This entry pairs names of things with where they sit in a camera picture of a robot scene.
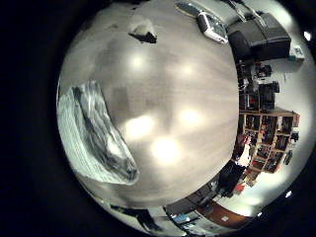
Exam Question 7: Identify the blue lit screen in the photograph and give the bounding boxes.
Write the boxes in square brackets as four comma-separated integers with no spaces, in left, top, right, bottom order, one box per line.
[172,212,198,228]

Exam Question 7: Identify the black office chair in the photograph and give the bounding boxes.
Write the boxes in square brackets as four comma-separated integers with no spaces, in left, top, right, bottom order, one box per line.
[217,160,246,198]

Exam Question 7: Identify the small white wall box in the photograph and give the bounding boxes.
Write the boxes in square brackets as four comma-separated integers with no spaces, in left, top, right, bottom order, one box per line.
[289,44,306,63]

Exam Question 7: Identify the reddish brown floor mat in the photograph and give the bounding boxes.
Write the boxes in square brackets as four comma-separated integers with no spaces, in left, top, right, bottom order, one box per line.
[197,200,256,230]

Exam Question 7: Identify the black tripod stand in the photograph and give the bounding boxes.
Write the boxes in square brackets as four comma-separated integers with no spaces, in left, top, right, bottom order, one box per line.
[110,204,164,232]

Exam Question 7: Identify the dark oval flat object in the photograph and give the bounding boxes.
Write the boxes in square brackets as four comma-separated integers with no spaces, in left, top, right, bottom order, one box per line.
[174,1,206,18]

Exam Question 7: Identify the grey striped cloth garment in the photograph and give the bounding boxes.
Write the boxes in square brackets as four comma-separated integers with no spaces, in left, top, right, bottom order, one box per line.
[56,79,141,186]

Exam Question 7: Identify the wooden cube shelf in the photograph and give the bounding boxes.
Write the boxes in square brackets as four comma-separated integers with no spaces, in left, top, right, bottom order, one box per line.
[236,62,301,176]

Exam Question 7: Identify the person in white shirt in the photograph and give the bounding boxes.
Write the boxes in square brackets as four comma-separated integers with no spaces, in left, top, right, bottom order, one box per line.
[236,134,253,168]

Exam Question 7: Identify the black cabinet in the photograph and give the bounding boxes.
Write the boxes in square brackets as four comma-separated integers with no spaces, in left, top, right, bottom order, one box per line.
[227,12,292,63]

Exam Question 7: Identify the white boxy device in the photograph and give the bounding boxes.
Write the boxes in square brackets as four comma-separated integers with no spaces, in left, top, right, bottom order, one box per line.
[197,11,230,45]

